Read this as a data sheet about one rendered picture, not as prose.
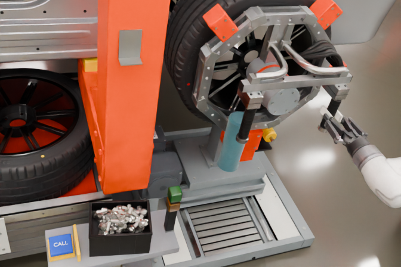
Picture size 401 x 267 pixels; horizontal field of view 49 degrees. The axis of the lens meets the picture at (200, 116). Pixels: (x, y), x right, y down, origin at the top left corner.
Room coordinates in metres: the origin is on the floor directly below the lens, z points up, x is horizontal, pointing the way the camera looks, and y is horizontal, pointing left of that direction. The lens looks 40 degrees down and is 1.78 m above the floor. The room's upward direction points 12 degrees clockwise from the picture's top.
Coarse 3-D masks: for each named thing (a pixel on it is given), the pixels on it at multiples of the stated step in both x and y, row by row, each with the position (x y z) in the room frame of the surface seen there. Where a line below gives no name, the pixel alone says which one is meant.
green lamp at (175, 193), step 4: (168, 188) 0.96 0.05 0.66; (172, 188) 0.96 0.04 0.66; (176, 188) 0.96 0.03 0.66; (180, 188) 0.97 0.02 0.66; (168, 192) 0.95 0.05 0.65; (172, 192) 0.94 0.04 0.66; (176, 192) 0.95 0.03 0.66; (180, 192) 0.95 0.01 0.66; (168, 196) 0.95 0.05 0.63; (172, 196) 0.93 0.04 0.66; (176, 196) 0.93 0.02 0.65; (180, 196) 0.94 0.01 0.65; (172, 200) 0.93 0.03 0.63; (176, 200) 0.94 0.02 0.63; (180, 200) 0.94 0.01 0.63
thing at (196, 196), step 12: (168, 144) 1.66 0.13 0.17; (252, 180) 1.56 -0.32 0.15; (192, 192) 1.40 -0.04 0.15; (204, 192) 1.41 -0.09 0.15; (216, 192) 1.41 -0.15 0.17; (228, 192) 1.44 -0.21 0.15; (240, 192) 1.47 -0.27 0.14; (252, 192) 1.50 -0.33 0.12; (180, 204) 1.33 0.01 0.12; (192, 204) 1.36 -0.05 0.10
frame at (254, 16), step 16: (240, 16) 1.41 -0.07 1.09; (256, 16) 1.37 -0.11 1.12; (272, 16) 1.40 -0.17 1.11; (288, 16) 1.43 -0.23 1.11; (304, 16) 1.46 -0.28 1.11; (240, 32) 1.35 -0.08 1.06; (320, 32) 1.50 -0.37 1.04; (208, 48) 1.33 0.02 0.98; (224, 48) 1.33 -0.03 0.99; (208, 64) 1.31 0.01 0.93; (320, 64) 1.53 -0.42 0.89; (208, 80) 1.31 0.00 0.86; (192, 96) 1.35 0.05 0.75; (304, 96) 1.52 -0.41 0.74; (208, 112) 1.33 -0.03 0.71; (288, 112) 1.50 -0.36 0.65; (224, 128) 1.36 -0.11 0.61; (256, 128) 1.43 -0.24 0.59
